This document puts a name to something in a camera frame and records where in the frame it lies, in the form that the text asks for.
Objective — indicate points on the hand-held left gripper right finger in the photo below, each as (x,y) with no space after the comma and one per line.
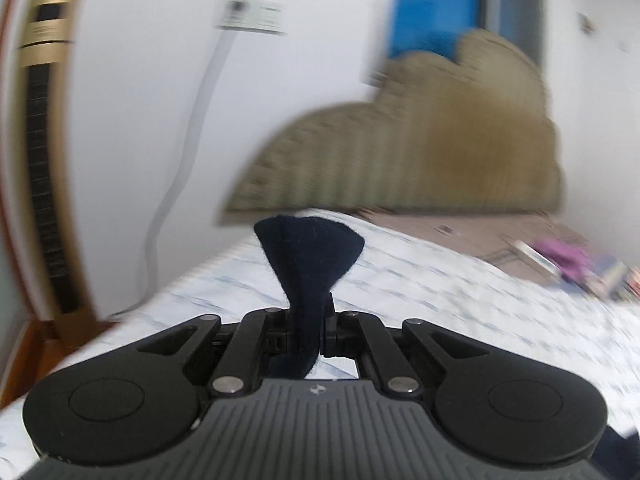
(331,332)

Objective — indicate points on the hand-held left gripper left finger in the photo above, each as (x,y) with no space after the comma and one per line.
(277,331)

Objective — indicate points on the navy blue sock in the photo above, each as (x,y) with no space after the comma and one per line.
(305,255)

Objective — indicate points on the white printed bedsheet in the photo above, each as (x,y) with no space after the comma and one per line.
(450,310)

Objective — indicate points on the olive tufted headboard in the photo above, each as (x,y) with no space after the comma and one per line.
(400,160)

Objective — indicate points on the wooden bedside furniture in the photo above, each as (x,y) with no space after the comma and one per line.
(35,355)

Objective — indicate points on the purple cloth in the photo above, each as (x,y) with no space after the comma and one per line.
(565,257)

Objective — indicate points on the gold and black standing appliance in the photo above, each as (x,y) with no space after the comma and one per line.
(47,160)

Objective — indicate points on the dark cloth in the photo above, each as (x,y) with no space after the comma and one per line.
(620,460)

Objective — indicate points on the blue window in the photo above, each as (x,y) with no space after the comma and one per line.
(430,5)

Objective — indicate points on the white wall socket plate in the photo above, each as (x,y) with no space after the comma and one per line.
(250,16)

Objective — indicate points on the small wall hook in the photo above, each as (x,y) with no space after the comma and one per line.
(586,22)

